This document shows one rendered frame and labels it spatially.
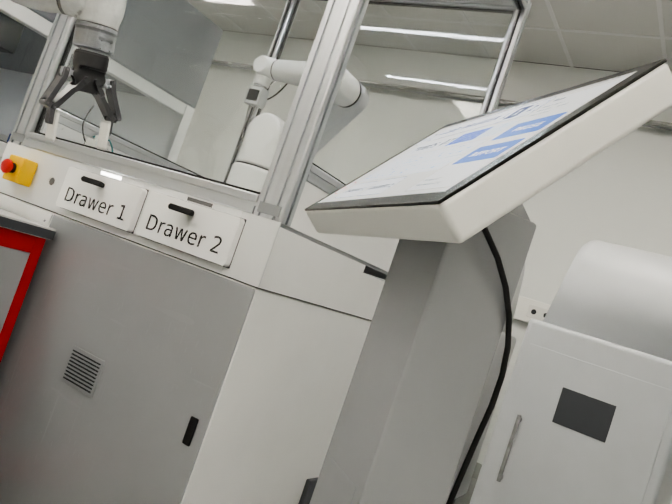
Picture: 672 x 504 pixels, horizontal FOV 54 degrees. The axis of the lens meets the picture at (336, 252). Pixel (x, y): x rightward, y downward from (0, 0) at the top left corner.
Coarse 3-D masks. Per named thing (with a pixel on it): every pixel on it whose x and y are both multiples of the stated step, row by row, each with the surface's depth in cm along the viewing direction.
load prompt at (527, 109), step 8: (536, 104) 86; (544, 104) 83; (504, 112) 95; (512, 112) 91; (520, 112) 87; (528, 112) 84; (480, 120) 100; (488, 120) 96; (496, 120) 92; (504, 120) 88; (456, 128) 107; (464, 128) 101; (472, 128) 97; (440, 136) 108
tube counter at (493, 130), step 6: (516, 120) 83; (492, 126) 89; (498, 126) 86; (504, 126) 83; (468, 132) 95; (474, 132) 92; (480, 132) 89; (486, 132) 86; (492, 132) 84; (498, 132) 81; (450, 138) 99; (456, 138) 96; (462, 138) 93; (468, 138) 90; (474, 138) 87; (444, 144) 96; (450, 144) 93
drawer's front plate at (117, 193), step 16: (80, 176) 169; (96, 176) 166; (64, 192) 171; (80, 192) 168; (96, 192) 165; (112, 192) 162; (128, 192) 159; (144, 192) 158; (64, 208) 169; (80, 208) 166; (96, 208) 164; (112, 208) 161; (128, 208) 158; (112, 224) 160; (128, 224) 157
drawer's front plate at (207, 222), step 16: (144, 208) 156; (160, 208) 153; (192, 208) 148; (208, 208) 146; (144, 224) 154; (176, 224) 150; (192, 224) 147; (208, 224) 145; (224, 224) 143; (240, 224) 141; (160, 240) 151; (176, 240) 148; (192, 240) 146; (208, 240) 144; (224, 240) 142; (208, 256) 143; (224, 256) 141
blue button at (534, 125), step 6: (558, 114) 72; (534, 120) 76; (540, 120) 74; (546, 120) 72; (552, 120) 71; (516, 126) 79; (522, 126) 77; (528, 126) 75; (534, 126) 73; (540, 126) 71; (504, 132) 79; (510, 132) 77; (516, 132) 75; (522, 132) 73; (528, 132) 71; (498, 138) 78
